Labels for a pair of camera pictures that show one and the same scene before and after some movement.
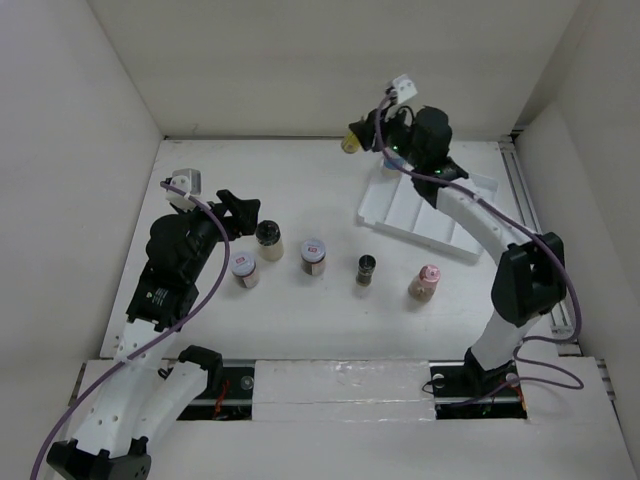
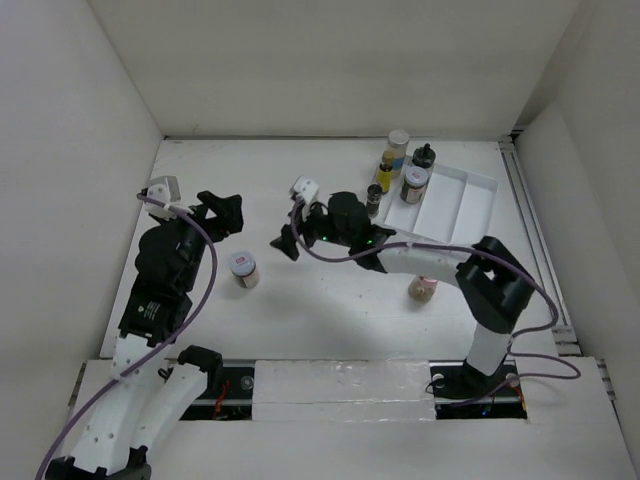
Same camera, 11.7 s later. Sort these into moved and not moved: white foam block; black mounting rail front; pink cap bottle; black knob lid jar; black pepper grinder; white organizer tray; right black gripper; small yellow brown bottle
Moved: right black gripper; black knob lid jar; small yellow brown bottle; black pepper grinder
Not moved: black mounting rail front; pink cap bottle; white organizer tray; white foam block
